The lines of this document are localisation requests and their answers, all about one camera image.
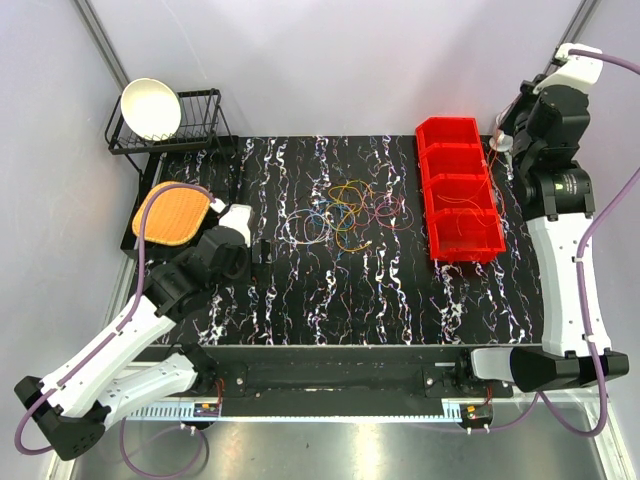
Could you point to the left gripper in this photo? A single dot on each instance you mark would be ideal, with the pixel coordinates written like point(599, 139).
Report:
point(266, 252)

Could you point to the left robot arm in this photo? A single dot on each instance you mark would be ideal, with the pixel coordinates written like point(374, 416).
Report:
point(74, 405)

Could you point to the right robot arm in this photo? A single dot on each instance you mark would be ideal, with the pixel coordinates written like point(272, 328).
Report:
point(541, 130)

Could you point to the yellow woven basket tray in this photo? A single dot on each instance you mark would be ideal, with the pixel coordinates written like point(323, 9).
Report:
point(175, 216)

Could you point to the white bowl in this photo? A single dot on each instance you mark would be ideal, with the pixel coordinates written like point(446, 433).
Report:
point(151, 109)

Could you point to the red compartment bin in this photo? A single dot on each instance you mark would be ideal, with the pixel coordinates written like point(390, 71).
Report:
point(461, 215)

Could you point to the white mug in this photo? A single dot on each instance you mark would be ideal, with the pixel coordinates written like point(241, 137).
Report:
point(501, 142)

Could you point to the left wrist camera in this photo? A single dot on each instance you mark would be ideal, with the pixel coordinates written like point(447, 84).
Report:
point(238, 217)

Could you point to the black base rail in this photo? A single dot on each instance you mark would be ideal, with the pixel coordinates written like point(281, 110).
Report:
point(330, 382)

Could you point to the black wire dish rack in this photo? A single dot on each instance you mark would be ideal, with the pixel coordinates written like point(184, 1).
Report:
point(203, 151)

